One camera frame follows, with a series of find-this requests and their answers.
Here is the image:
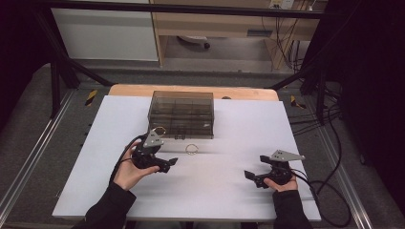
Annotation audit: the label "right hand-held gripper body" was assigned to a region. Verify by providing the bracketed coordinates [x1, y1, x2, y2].
[254, 149, 307, 189]

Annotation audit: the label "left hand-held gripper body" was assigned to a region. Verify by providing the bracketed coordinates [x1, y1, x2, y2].
[131, 131, 172, 175]

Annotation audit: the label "brown transparent drawer box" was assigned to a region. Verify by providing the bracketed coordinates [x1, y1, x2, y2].
[147, 90, 215, 140]

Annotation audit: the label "person's right hand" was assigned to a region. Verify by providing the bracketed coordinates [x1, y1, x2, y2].
[263, 176, 299, 193]

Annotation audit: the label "person's left hand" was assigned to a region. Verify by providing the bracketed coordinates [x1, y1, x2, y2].
[113, 139, 160, 192]

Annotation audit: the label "white table board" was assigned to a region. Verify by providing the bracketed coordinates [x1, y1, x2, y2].
[52, 94, 322, 222]

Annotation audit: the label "yellow black tape strip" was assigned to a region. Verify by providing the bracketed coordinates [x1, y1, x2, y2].
[289, 94, 308, 110]
[84, 89, 98, 107]

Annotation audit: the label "black metal stand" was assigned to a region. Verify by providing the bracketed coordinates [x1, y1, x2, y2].
[269, 60, 330, 126]
[32, 12, 114, 119]

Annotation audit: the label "chair base with caster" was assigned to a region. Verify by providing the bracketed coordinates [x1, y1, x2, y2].
[176, 34, 211, 51]

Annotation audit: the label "white cabinet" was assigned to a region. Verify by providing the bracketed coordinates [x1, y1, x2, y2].
[49, 8, 160, 62]

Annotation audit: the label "wooden desk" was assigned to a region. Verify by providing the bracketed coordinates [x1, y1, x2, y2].
[149, 0, 329, 72]

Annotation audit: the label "black curtain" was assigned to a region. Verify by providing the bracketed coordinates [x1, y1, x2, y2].
[305, 0, 405, 218]
[0, 0, 53, 132]

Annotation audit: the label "white power strip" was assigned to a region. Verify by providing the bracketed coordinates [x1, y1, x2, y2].
[268, 0, 295, 10]

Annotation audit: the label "left hand-held gripper cable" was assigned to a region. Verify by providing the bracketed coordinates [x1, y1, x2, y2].
[109, 135, 143, 183]

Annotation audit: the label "hand-held gripper cable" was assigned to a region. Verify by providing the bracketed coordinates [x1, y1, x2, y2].
[290, 167, 353, 229]
[109, 135, 143, 183]

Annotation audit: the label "black floor cables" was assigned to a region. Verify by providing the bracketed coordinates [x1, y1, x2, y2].
[286, 90, 343, 136]

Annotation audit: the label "aluminium rail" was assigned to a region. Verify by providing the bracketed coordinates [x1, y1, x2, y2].
[316, 125, 374, 229]
[0, 90, 76, 218]

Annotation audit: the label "right hand-held gripper cable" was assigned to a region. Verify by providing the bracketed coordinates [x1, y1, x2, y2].
[290, 167, 353, 229]

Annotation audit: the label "hanging black cables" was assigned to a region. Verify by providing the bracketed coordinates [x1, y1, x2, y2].
[261, 15, 309, 73]

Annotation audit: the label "black metal frame bar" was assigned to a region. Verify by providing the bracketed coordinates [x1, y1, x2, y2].
[32, 0, 327, 20]

